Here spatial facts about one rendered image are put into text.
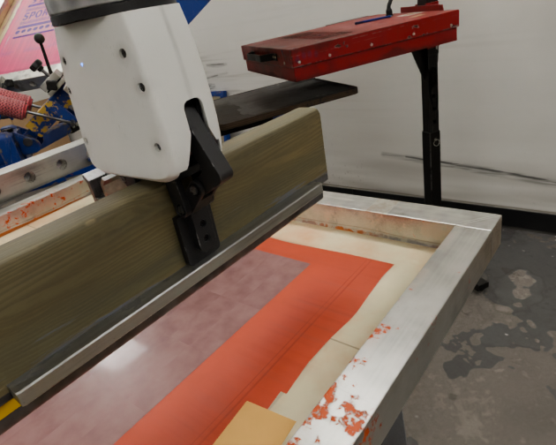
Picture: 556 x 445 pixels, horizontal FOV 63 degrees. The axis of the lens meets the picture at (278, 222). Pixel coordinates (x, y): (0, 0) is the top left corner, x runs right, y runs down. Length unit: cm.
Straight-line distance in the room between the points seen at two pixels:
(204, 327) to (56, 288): 22
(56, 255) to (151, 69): 12
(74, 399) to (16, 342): 19
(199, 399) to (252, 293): 15
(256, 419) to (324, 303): 15
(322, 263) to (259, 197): 18
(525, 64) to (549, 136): 33
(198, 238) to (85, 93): 12
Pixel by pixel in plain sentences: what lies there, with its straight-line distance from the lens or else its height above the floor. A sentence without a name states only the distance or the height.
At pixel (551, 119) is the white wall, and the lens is 231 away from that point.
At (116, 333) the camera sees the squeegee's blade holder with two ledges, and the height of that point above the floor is 108.
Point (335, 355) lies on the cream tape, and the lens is 42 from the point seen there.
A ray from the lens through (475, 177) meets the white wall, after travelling 248.
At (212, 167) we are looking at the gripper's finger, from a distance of 28.
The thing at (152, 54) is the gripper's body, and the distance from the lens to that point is 27.
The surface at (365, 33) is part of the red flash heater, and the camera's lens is 143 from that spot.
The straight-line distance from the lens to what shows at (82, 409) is 46.
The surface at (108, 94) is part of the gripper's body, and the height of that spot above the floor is 121.
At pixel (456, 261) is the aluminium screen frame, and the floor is 99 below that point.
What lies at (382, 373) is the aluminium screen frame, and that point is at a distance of 35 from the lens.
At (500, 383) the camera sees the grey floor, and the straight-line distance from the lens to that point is 172.
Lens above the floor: 124
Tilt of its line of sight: 26 degrees down
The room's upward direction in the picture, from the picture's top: 11 degrees counter-clockwise
